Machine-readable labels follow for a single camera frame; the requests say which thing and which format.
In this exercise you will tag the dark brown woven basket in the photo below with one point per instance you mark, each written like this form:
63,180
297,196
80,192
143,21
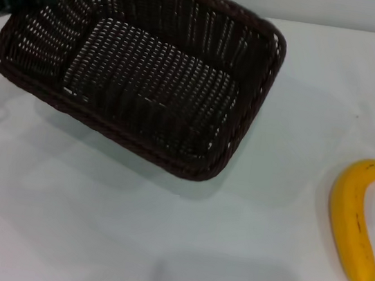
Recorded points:
153,83

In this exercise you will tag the yellow banana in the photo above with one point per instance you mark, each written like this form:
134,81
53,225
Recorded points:
351,219

